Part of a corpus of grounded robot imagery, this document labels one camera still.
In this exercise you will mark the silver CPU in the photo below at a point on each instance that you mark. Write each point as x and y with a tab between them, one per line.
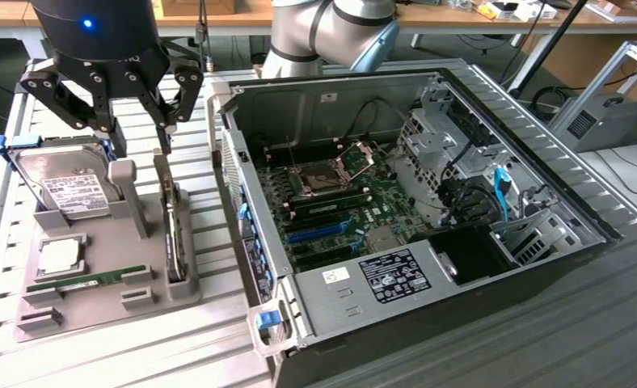
59	254

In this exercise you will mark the aluminium profile frame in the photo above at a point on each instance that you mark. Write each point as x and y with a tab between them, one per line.
590	87

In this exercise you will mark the blue disk carrier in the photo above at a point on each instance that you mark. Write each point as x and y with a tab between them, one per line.
25	142

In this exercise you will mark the grey parts rack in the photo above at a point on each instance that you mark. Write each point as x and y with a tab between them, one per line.
135	258

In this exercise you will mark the black expansion slot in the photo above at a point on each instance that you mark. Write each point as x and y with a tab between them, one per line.
326	262
321	250

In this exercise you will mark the black open PC case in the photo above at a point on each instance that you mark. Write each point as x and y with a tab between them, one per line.
458	323

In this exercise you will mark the white cardboard box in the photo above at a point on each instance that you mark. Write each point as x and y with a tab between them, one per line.
537	12

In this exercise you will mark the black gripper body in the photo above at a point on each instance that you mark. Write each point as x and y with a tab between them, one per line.
103	36

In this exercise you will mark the thin metal locking lever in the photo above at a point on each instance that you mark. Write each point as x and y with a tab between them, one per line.
293	153

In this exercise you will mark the silver finned chipset heatsink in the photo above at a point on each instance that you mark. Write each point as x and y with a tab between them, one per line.
386	238

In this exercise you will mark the Nvidia graphics card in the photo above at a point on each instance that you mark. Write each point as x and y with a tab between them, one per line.
173	226

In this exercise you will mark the CPU socket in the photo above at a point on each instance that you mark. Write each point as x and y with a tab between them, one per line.
318	178

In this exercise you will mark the grey metal box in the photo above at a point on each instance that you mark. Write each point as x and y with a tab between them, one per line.
616	125

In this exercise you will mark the metal socket cover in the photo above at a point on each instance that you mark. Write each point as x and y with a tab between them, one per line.
358	159

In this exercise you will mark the silver hard disk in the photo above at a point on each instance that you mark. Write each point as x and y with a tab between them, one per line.
65	182

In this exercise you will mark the black tripod pole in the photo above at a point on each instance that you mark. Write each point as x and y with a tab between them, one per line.
557	36

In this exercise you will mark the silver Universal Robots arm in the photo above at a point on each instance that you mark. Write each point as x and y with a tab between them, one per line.
318	32

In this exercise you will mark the silver metal disk bay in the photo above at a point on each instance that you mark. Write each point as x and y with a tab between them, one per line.
431	141

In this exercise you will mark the black labelled RAM stick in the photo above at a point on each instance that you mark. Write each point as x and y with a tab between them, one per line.
326	207

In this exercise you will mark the blue expansion slot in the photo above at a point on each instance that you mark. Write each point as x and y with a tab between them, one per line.
318	234

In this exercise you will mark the grey power supply unit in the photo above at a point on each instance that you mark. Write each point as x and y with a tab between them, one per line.
339	299

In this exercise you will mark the green RAM stick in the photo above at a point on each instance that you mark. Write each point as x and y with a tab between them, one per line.
98	278

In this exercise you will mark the blue plastic clip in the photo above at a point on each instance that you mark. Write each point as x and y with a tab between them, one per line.
267	319

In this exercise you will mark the silver perforated metal bracket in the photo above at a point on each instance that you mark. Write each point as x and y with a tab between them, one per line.
534	242

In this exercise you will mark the green Dell motherboard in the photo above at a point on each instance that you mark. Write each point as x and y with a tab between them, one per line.
383	202

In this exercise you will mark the yellow white box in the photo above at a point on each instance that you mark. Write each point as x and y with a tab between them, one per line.
499	10

